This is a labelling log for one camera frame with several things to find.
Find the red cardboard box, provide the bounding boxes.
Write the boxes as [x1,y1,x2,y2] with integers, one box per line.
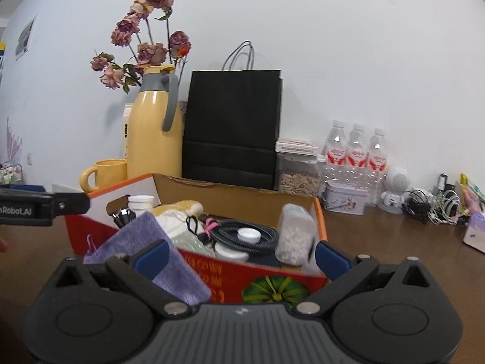
[64,172,328,304]

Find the small white lidded jar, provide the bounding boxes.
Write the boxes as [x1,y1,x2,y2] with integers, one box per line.
[128,195,156,213]

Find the dried pink roses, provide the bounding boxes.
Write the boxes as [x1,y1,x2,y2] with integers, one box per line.
[90,0,191,93]

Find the colourful snack bag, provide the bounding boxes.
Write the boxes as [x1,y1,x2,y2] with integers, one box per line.
[458,173,485,213]

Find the black tangled cables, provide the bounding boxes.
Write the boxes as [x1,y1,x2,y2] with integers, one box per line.
[402,190,433,222]

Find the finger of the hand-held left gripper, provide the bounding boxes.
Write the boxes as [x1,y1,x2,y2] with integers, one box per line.
[0,184,46,192]
[0,188,92,216]

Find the white tangled cables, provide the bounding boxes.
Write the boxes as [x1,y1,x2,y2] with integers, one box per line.
[428,189,465,225]

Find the flat white card box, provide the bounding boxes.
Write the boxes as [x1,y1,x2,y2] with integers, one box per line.
[275,138,319,155]

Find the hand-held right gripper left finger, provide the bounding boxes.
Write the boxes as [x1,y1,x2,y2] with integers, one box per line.
[49,240,192,319]

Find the translucent bottle with white beads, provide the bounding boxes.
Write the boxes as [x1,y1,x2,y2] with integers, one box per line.
[275,204,319,266]

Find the yellow thermos jug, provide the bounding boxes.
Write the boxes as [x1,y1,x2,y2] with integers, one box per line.
[127,65,183,180]

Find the black braided cable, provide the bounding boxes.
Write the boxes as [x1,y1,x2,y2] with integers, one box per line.
[186,214,279,254]

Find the black paper bag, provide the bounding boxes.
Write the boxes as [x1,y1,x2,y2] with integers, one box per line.
[182,40,283,191]

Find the pale printed metal tin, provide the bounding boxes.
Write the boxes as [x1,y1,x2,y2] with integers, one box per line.
[324,181,367,216]

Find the purple woven cloth pouch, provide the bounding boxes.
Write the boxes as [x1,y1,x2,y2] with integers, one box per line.
[82,211,212,307]

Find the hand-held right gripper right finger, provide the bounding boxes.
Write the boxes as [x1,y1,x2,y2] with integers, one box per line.
[293,242,436,319]

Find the navy blue zipper pouch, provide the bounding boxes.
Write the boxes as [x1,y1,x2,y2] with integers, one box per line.
[248,252,304,274]

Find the white milk carton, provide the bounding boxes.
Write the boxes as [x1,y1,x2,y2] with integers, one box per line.
[123,102,134,160]

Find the clear container with seeds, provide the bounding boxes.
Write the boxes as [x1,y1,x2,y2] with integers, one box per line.
[276,151,326,198]

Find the white and yellow plush toy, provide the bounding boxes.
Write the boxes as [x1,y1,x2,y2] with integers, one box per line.
[151,200,205,238]

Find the iridescent plastic bag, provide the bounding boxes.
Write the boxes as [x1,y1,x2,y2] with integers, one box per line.
[169,233,216,258]

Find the white robot-shaped speaker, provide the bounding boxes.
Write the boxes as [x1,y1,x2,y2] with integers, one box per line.
[378,165,412,214]

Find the white bottle cap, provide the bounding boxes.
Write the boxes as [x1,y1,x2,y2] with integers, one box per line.
[237,227,261,244]

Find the yellow mug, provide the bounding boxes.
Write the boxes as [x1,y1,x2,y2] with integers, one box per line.
[79,159,128,193]

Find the metal storage cart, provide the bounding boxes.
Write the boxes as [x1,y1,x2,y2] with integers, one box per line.
[0,163,25,186]

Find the purple coral wall decal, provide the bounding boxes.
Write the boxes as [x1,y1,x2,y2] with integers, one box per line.
[5,117,23,163]

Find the black plug adapter with cable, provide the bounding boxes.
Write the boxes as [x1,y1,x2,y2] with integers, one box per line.
[112,207,137,230]

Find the purple and white tissue pack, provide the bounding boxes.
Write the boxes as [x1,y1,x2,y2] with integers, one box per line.
[463,212,485,254]

